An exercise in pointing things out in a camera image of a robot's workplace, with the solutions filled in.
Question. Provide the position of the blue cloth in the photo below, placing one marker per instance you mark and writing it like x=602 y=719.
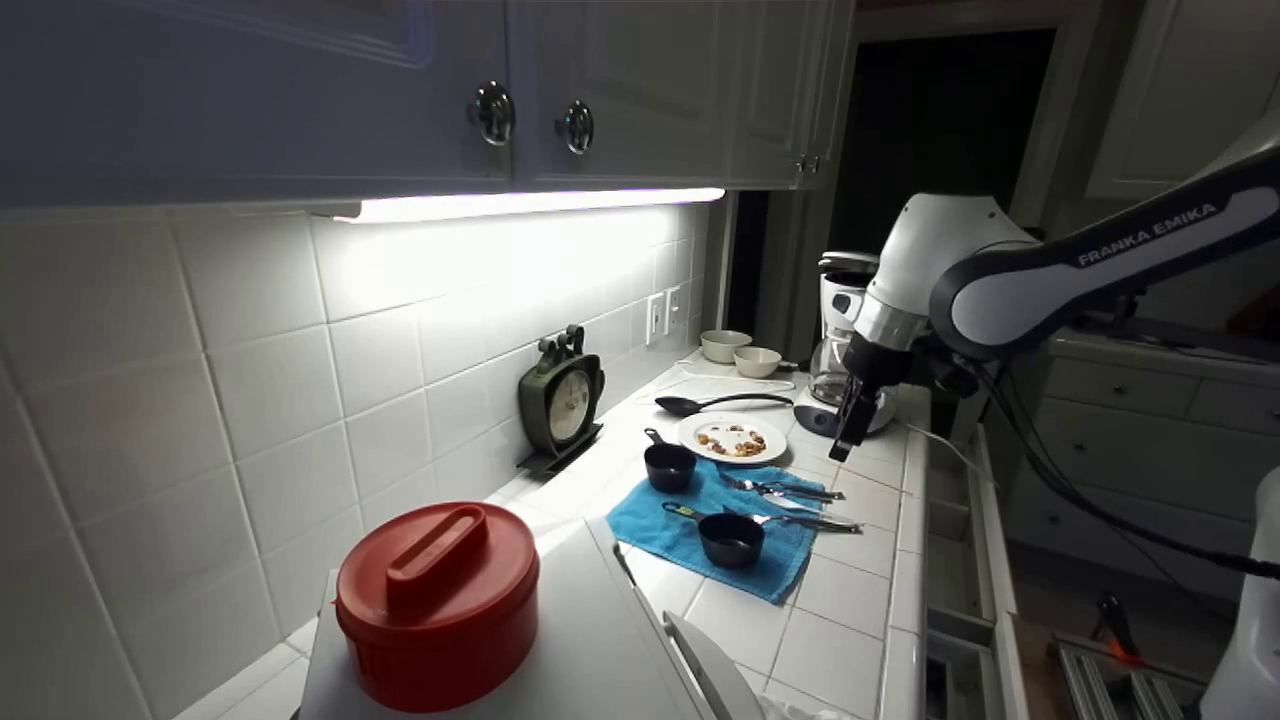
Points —
x=664 y=525

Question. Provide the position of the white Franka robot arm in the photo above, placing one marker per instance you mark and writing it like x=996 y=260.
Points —
x=961 y=247

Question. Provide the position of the white wall outlet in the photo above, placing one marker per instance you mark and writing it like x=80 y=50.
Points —
x=652 y=320
x=672 y=310

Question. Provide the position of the silver spoon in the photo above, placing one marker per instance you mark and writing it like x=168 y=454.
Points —
x=802 y=490

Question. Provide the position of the round metal cabinet knob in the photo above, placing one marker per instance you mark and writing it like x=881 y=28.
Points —
x=579 y=131
x=492 y=114

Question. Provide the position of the narrow white cabinet door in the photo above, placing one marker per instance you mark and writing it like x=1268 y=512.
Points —
x=784 y=81

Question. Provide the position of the white wall cabinet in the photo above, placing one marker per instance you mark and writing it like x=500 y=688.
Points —
x=1185 y=81

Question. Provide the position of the under-cabinet light strip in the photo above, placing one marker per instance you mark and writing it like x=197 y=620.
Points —
x=535 y=206

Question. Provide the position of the silver fork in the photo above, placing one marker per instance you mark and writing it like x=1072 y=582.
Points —
x=764 y=479
x=822 y=523

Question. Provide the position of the white bowl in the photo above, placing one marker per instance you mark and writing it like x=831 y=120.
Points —
x=761 y=363
x=727 y=344

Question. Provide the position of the wide cabinet door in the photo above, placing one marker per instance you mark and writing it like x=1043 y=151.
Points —
x=240 y=92

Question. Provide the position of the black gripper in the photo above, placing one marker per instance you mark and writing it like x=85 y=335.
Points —
x=881 y=373

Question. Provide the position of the white plate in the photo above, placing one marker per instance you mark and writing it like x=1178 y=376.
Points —
x=774 y=447

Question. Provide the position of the brown food pieces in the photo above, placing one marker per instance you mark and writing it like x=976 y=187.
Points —
x=728 y=438

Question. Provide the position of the open white drawer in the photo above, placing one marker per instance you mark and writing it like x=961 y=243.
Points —
x=950 y=575

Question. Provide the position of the red lidded container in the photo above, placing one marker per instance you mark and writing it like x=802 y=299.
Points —
x=433 y=612

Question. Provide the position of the white coffee maker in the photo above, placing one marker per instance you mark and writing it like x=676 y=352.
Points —
x=843 y=305

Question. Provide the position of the black measuring cup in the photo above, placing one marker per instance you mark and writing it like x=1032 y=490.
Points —
x=728 y=543
x=670 y=470

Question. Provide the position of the black ladle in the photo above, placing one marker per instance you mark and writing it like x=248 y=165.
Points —
x=676 y=404

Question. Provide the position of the white drawer cabinet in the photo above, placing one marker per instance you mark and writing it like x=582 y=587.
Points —
x=1145 y=441

